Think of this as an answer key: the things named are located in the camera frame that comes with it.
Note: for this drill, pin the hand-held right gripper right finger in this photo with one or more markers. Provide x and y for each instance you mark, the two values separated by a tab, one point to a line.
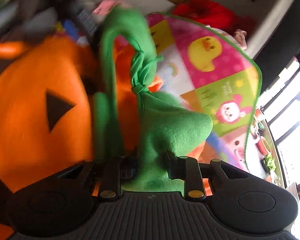
173	166

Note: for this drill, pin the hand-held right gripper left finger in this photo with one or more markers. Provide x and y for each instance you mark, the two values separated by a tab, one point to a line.
127	168

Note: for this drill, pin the orange pumpkin costume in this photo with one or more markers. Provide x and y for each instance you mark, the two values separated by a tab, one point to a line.
27	117

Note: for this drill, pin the red plant pot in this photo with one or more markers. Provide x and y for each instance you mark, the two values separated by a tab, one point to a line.
263	145

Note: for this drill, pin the green leafy plant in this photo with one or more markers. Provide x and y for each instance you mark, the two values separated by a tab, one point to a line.
270	163

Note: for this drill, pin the colourful cartoon play mat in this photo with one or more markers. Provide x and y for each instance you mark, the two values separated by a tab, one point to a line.
215	67

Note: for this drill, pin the beige pink cloth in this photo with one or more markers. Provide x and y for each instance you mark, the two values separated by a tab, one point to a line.
240	38

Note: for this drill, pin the red cushion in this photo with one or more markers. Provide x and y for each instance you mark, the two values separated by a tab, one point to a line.
207	12

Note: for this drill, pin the light grey sofa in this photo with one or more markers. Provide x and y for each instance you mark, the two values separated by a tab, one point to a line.
265	17

